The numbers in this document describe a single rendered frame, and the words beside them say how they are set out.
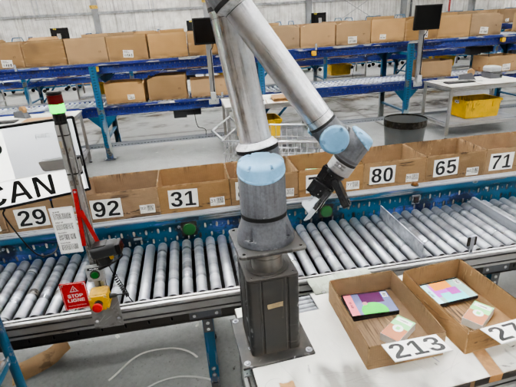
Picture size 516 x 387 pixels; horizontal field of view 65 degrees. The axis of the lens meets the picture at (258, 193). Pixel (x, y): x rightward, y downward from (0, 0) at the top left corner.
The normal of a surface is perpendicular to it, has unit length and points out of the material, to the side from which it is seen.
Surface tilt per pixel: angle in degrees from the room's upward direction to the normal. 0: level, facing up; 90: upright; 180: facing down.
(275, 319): 90
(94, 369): 0
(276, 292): 90
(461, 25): 89
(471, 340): 91
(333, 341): 0
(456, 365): 0
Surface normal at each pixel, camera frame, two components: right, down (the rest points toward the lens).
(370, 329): -0.07, -0.91
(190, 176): 0.18, 0.37
